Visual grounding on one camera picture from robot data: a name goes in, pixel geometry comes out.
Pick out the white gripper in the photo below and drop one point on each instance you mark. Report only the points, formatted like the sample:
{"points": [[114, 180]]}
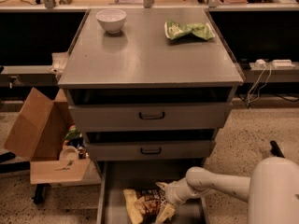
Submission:
{"points": [[172, 192]]}

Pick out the brown chip bag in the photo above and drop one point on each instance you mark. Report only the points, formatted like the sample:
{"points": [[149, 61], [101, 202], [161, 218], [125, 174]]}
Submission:
{"points": [[144, 205]]}

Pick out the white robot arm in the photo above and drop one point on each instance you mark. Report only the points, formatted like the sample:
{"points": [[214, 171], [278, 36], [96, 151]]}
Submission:
{"points": [[271, 192]]}

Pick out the bottom grey drawer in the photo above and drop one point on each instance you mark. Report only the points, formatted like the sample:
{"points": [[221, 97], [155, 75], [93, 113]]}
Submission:
{"points": [[120, 175]]}

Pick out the grey drawer cabinet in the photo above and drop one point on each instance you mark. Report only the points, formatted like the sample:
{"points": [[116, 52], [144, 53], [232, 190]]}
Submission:
{"points": [[142, 57]]}

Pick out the top grey drawer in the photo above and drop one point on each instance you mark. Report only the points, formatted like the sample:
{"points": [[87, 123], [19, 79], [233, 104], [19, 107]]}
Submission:
{"points": [[121, 110]]}

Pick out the green chip bag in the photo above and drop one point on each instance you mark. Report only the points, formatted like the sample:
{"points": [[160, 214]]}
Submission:
{"points": [[175, 30]]}

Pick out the small dark can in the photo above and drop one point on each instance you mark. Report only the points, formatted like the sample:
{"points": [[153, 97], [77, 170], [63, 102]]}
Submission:
{"points": [[82, 152]]}

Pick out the white round container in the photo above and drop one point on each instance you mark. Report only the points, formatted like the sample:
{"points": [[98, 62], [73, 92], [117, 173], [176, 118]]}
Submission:
{"points": [[68, 154]]}

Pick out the green item in box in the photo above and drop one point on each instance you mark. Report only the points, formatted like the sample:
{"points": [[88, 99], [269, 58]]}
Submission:
{"points": [[72, 133]]}

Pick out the black bar on floor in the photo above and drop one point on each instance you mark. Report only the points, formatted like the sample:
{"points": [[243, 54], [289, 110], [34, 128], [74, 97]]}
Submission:
{"points": [[275, 150]]}

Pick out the open cardboard box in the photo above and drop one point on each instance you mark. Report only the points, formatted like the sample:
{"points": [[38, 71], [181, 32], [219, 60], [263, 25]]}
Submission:
{"points": [[37, 135]]}

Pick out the white power adapter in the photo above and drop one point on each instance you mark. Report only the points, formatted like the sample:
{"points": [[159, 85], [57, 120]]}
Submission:
{"points": [[260, 63]]}

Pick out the white power strip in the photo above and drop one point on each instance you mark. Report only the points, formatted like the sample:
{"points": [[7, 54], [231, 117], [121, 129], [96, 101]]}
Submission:
{"points": [[282, 64]]}

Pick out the white ceramic bowl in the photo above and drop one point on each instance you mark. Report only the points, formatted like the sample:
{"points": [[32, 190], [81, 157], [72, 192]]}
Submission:
{"points": [[111, 20]]}

